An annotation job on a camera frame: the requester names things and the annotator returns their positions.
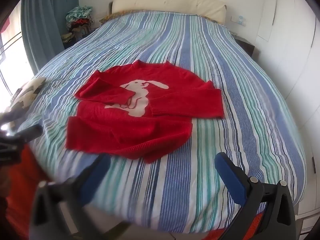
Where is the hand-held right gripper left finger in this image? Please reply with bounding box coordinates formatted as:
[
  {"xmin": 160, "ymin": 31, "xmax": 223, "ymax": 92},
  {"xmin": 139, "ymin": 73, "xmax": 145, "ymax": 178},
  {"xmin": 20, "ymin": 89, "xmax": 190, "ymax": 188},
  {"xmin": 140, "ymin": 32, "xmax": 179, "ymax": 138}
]
[{"xmin": 31, "ymin": 154, "xmax": 112, "ymax": 240}]

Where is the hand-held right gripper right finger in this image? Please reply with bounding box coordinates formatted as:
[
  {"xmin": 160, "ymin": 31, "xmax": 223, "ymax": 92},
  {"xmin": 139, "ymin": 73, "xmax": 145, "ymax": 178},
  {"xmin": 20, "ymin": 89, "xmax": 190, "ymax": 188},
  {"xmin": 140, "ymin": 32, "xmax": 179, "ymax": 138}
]
[{"xmin": 214, "ymin": 152, "xmax": 300, "ymax": 240}]

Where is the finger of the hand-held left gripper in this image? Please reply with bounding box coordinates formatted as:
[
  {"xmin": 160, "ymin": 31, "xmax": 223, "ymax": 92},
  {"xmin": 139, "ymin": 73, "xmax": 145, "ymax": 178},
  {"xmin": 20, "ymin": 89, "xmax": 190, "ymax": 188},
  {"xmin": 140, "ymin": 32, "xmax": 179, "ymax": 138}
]
[{"xmin": 21, "ymin": 124, "xmax": 43, "ymax": 143}]

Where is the red sweater with rabbit print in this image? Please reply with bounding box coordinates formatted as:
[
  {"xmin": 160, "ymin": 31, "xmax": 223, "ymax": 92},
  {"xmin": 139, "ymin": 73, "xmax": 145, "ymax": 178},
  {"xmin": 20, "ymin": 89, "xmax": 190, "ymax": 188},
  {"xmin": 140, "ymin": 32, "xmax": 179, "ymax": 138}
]
[{"xmin": 65, "ymin": 60, "xmax": 225, "ymax": 164}]

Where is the pile of clothes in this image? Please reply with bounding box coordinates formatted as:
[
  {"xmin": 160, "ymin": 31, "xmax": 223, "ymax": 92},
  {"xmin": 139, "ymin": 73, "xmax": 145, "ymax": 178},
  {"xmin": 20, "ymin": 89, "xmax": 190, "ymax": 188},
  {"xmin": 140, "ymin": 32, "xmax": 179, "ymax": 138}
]
[{"xmin": 61, "ymin": 5, "xmax": 94, "ymax": 43}]

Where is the geometric patterned pillow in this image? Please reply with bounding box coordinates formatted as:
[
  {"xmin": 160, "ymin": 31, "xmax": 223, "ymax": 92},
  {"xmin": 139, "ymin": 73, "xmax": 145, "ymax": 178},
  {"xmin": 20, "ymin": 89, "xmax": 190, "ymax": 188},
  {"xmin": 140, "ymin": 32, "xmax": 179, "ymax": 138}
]
[{"xmin": 11, "ymin": 77, "xmax": 47, "ymax": 110}]

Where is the striped bed sheet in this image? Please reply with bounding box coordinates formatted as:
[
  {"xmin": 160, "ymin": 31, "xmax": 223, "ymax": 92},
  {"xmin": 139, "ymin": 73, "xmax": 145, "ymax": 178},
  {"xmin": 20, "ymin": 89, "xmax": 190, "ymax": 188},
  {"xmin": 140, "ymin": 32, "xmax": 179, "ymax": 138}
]
[{"xmin": 15, "ymin": 11, "xmax": 307, "ymax": 235}]

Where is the window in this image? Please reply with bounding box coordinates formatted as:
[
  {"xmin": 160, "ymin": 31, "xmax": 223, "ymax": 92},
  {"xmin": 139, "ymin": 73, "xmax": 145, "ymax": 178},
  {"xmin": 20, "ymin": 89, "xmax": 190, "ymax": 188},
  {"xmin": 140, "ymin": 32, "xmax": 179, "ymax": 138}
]
[{"xmin": 0, "ymin": 12, "xmax": 34, "ymax": 98}]

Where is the blue curtain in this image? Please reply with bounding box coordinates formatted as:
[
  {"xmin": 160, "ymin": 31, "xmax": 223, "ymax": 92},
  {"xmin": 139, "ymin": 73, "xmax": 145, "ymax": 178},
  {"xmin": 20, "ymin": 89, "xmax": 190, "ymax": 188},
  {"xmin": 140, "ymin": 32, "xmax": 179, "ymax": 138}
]
[{"xmin": 21, "ymin": 0, "xmax": 80, "ymax": 74}]

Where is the white wardrobe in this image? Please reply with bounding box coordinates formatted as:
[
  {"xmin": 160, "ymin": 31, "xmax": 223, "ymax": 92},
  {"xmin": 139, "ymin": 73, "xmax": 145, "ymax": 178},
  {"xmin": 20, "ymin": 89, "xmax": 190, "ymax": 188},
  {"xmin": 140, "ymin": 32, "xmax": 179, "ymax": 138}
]
[{"xmin": 255, "ymin": 0, "xmax": 320, "ymax": 215}]

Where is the dark nightstand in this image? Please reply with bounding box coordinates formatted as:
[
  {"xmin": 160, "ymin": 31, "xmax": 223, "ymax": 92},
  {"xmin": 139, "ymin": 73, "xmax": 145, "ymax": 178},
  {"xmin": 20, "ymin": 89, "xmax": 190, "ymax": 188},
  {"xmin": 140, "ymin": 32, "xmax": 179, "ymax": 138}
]
[{"xmin": 234, "ymin": 35, "xmax": 255, "ymax": 57}]

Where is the yellow patterned pillow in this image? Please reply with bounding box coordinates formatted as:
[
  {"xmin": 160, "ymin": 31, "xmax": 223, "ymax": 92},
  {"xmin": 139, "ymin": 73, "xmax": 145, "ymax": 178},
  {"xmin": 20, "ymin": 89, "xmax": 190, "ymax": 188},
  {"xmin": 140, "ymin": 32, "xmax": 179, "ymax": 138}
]
[{"xmin": 99, "ymin": 9, "xmax": 145, "ymax": 24}]

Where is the cream pillow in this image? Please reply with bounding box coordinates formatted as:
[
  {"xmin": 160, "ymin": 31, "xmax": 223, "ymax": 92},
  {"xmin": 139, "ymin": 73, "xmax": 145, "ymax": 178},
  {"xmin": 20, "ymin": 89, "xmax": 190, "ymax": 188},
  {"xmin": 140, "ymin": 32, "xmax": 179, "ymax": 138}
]
[{"xmin": 111, "ymin": 0, "xmax": 227, "ymax": 23}]

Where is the wall socket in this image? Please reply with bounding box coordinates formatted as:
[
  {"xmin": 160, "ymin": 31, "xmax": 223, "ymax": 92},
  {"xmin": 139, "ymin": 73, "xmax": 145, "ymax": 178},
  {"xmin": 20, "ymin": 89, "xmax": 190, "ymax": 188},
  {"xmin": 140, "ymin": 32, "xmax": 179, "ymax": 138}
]
[{"xmin": 231, "ymin": 15, "xmax": 247, "ymax": 26}]

